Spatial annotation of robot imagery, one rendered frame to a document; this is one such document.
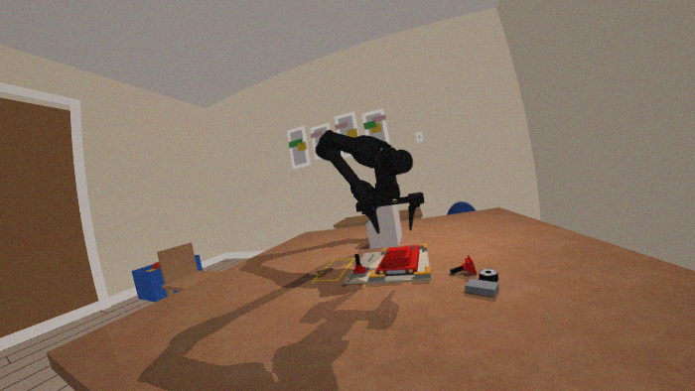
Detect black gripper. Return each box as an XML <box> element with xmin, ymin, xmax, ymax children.
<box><xmin>355</xmin><ymin>176</ymin><xmax>424</xmax><ymax>234</ymax></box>

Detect black toy tyre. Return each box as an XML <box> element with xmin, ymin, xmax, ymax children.
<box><xmin>479</xmin><ymin>268</ymin><xmax>498</xmax><ymax>282</ymax></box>

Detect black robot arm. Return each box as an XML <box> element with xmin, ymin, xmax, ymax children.
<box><xmin>315</xmin><ymin>129</ymin><xmax>413</xmax><ymax>206</ymax></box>

